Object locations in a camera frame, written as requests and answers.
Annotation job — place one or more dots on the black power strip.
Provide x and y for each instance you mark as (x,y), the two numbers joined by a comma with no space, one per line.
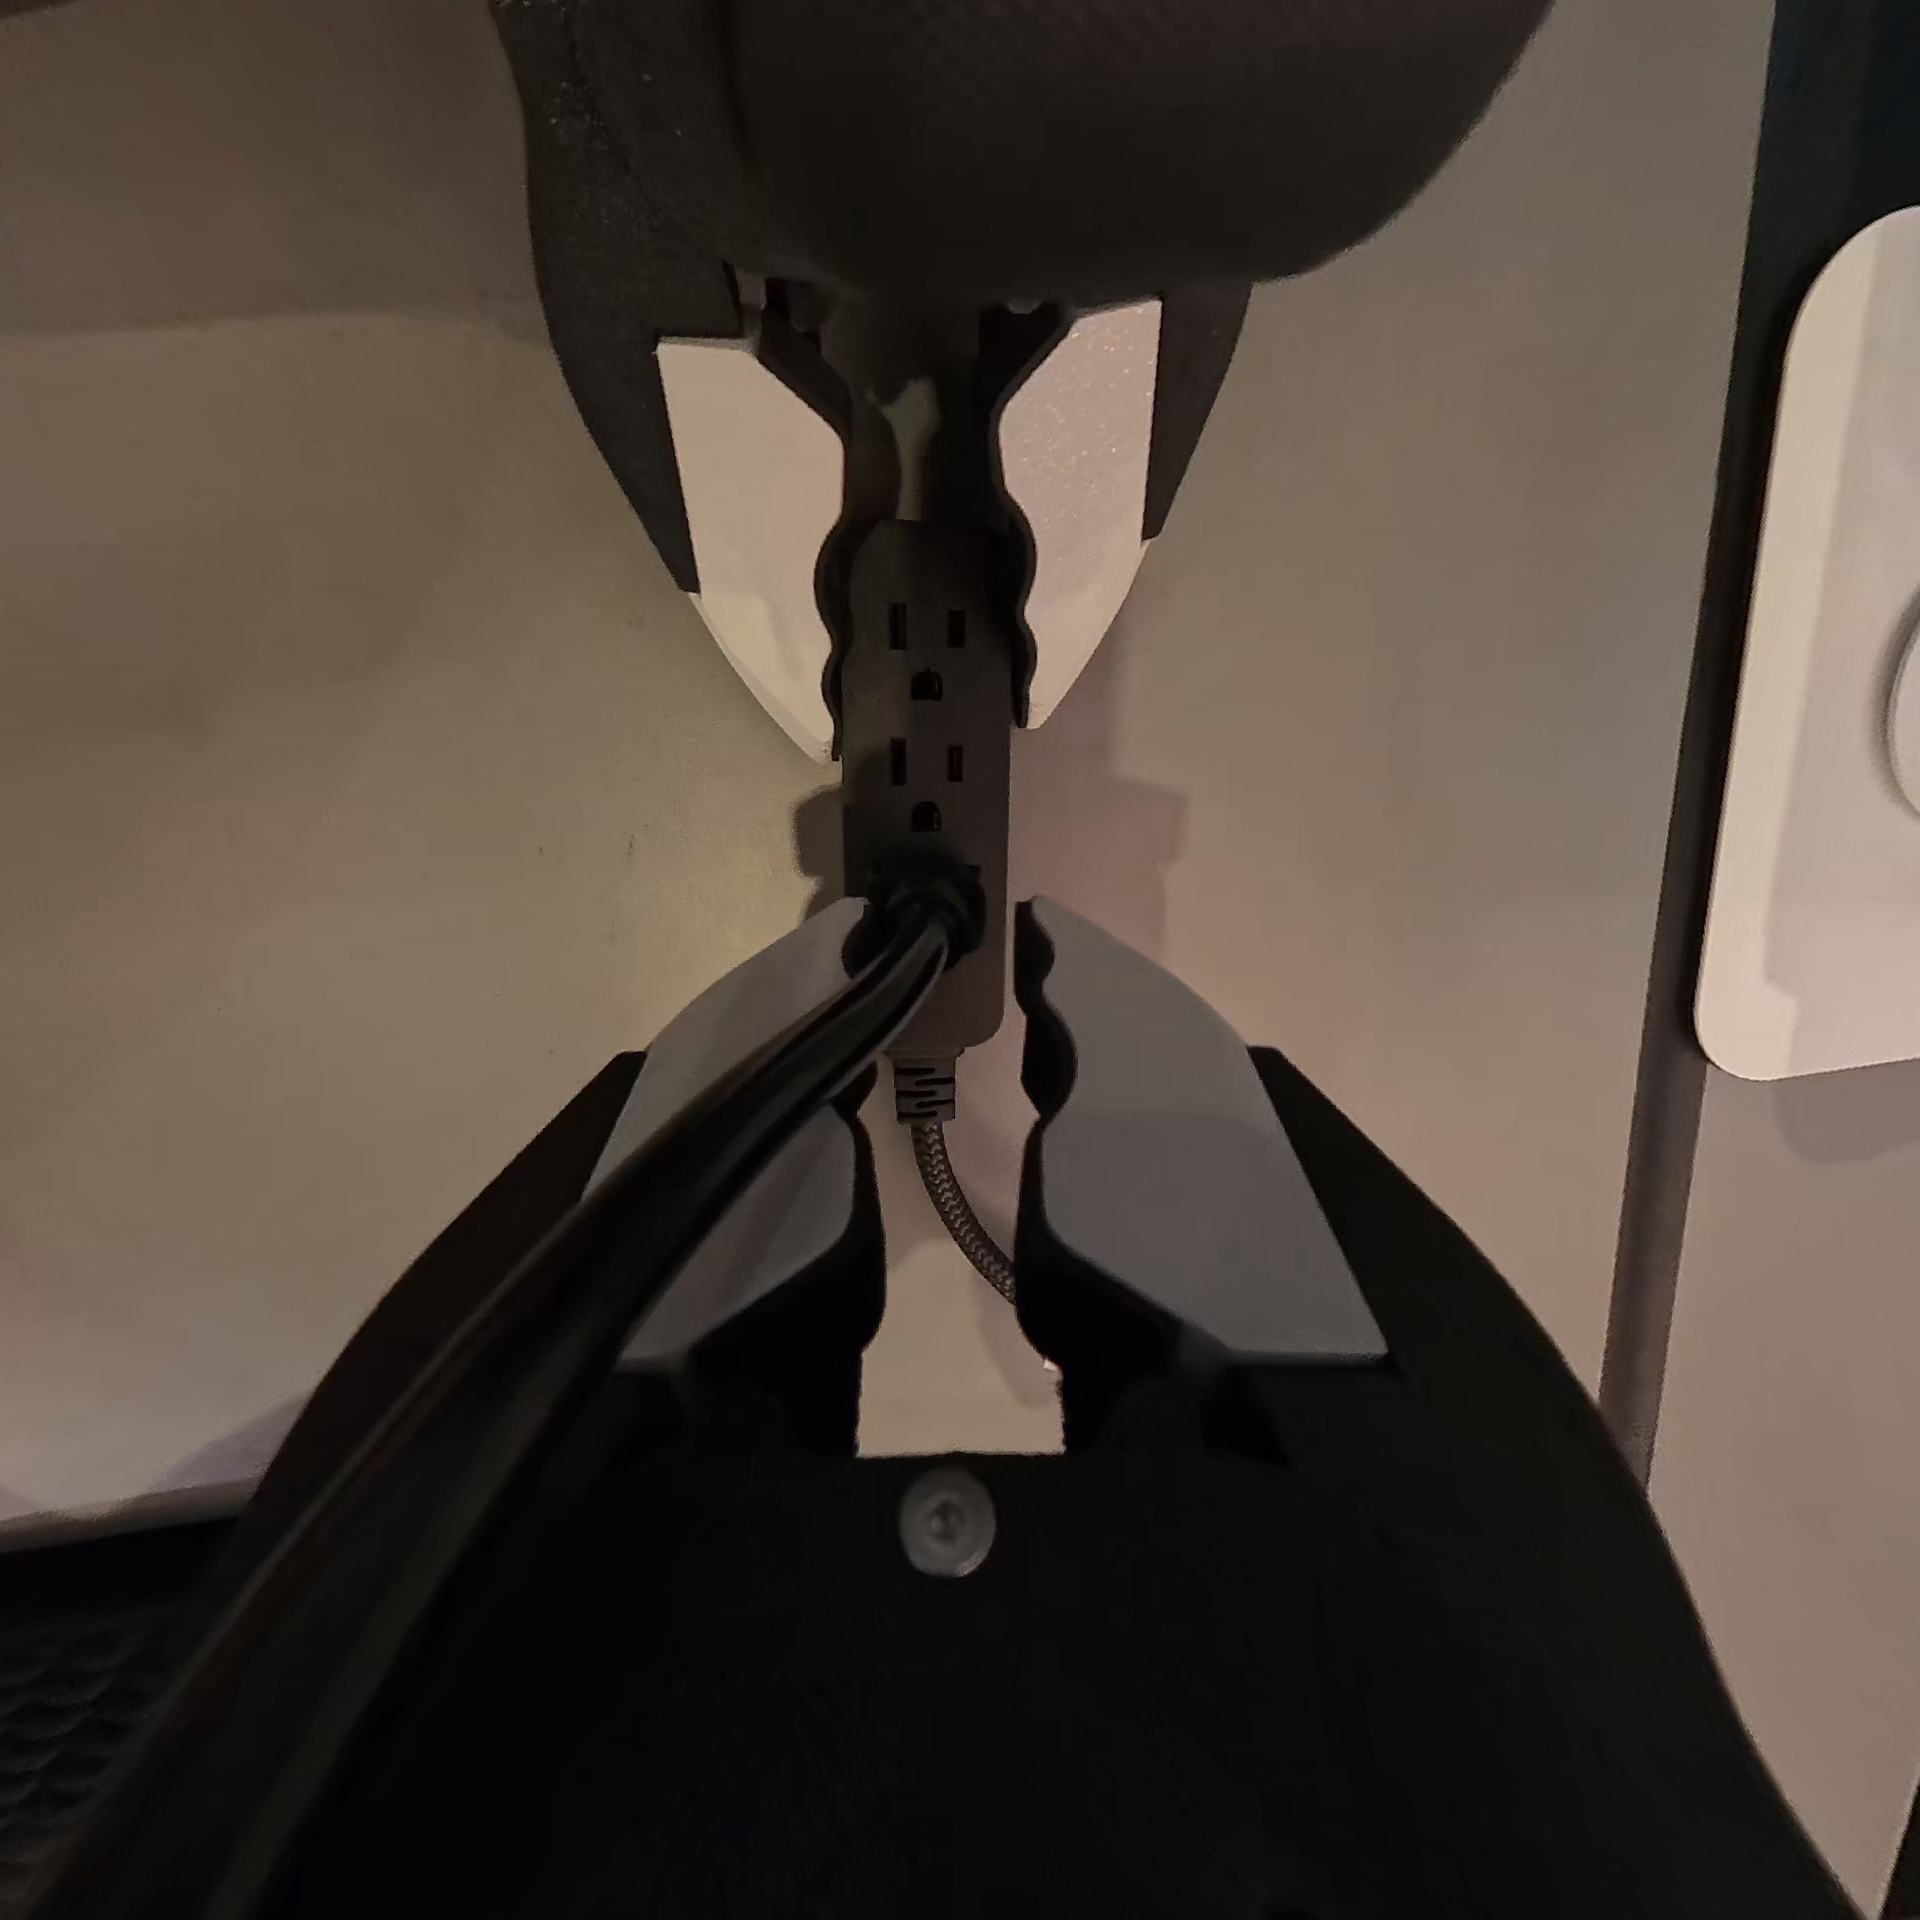
(919,718)

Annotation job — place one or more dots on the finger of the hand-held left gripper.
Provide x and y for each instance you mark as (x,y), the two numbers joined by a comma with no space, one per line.
(1088,479)
(742,511)

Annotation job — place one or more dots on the white rounded plastic plate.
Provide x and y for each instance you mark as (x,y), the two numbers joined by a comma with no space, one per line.
(1831,672)

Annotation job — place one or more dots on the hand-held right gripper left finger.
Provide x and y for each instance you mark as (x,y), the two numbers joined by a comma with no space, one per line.
(703,1036)

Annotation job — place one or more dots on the grey table divider strip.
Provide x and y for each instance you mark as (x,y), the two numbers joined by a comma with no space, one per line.
(1664,1199)

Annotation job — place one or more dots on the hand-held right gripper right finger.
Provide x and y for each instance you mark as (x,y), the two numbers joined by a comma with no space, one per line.
(1202,1187)

